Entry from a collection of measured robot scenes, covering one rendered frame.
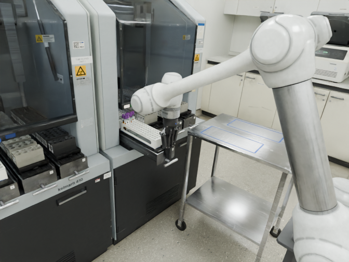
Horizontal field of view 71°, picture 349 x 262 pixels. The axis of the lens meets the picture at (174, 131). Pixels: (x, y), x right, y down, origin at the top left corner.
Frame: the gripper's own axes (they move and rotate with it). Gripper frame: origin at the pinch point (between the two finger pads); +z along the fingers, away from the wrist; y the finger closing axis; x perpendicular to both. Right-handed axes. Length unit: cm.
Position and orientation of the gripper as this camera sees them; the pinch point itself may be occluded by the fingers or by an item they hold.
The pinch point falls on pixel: (168, 152)
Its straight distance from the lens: 130.0
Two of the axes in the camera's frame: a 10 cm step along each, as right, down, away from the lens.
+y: -6.8, 2.8, -6.8
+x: 7.4, 3.3, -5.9
